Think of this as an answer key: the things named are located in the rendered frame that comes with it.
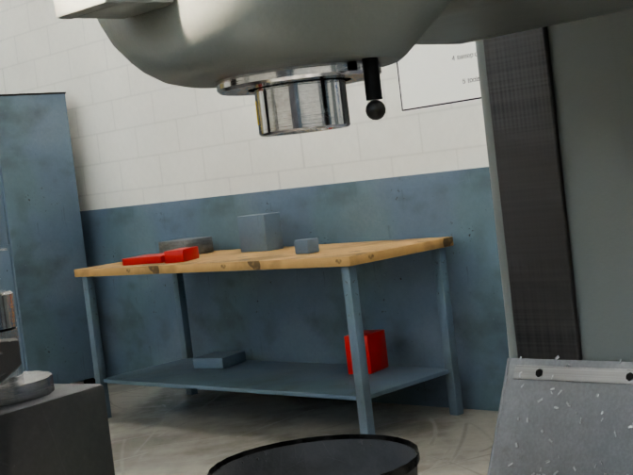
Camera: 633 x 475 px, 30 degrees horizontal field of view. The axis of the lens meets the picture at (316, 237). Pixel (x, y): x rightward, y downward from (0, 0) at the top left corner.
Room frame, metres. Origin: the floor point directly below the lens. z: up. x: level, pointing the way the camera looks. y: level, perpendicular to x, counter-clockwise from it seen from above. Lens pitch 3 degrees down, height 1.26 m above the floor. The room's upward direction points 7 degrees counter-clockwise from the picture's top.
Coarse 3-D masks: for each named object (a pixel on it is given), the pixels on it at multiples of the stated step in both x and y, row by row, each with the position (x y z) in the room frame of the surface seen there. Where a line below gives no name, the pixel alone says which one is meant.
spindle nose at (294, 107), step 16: (304, 80) 0.59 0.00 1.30; (320, 80) 0.59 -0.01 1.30; (336, 80) 0.60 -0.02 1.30; (256, 96) 0.61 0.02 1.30; (272, 96) 0.59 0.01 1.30; (288, 96) 0.59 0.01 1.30; (304, 96) 0.59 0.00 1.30; (320, 96) 0.59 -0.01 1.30; (336, 96) 0.60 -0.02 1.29; (272, 112) 0.60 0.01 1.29; (288, 112) 0.59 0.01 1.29; (304, 112) 0.59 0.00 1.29; (320, 112) 0.59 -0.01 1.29; (336, 112) 0.60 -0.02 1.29; (272, 128) 0.60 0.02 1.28; (288, 128) 0.59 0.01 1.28; (304, 128) 0.59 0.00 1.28; (320, 128) 0.63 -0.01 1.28; (336, 128) 0.63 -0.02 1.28
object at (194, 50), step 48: (192, 0) 0.53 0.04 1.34; (240, 0) 0.52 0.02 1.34; (288, 0) 0.52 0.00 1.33; (336, 0) 0.53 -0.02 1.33; (384, 0) 0.55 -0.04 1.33; (432, 0) 0.58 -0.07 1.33; (144, 48) 0.56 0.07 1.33; (192, 48) 0.54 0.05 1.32; (240, 48) 0.54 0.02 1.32; (288, 48) 0.54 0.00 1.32; (336, 48) 0.55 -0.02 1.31; (384, 48) 0.57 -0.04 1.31
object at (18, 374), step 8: (8, 304) 0.91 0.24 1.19; (0, 312) 0.90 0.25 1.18; (8, 312) 0.91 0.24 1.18; (0, 320) 0.90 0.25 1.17; (8, 320) 0.91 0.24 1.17; (0, 328) 0.90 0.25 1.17; (8, 328) 0.91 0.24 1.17; (16, 328) 0.92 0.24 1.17; (0, 336) 0.90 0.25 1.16; (8, 336) 0.91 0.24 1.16; (16, 336) 0.92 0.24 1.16; (8, 376) 0.90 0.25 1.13; (16, 376) 0.91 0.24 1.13; (0, 384) 0.90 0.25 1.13
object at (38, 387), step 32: (32, 384) 0.89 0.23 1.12; (64, 384) 0.95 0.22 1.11; (96, 384) 0.93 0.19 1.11; (0, 416) 0.85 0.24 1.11; (32, 416) 0.87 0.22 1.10; (64, 416) 0.89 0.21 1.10; (96, 416) 0.92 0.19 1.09; (0, 448) 0.84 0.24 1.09; (32, 448) 0.87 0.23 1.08; (64, 448) 0.89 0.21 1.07; (96, 448) 0.92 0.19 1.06
